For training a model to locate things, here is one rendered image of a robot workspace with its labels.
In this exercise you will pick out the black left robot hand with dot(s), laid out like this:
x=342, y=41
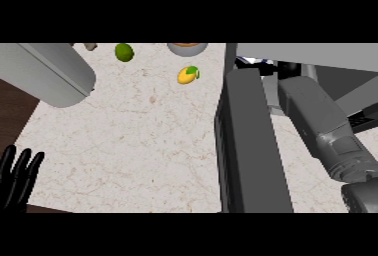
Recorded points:
x=15, y=186

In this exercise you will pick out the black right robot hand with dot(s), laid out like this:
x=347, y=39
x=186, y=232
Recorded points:
x=285, y=69

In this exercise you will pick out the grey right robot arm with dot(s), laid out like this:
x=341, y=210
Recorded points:
x=322, y=130

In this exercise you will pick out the grey microwave body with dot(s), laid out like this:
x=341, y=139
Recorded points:
x=314, y=55

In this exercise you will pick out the white and blue milk carton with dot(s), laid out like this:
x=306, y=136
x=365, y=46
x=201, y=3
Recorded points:
x=246, y=60

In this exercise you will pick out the dark grey microwave door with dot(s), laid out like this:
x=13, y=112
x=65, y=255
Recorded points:
x=252, y=143

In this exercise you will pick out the yellow and green mango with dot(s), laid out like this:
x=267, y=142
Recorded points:
x=187, y=75

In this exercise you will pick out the grey bowl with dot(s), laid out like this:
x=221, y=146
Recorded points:
x=186, y=49

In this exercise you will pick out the green avocado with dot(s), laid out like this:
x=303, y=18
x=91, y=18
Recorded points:
x=124, y=52

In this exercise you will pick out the small tan object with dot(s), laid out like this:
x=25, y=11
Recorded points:
x=90, y=46

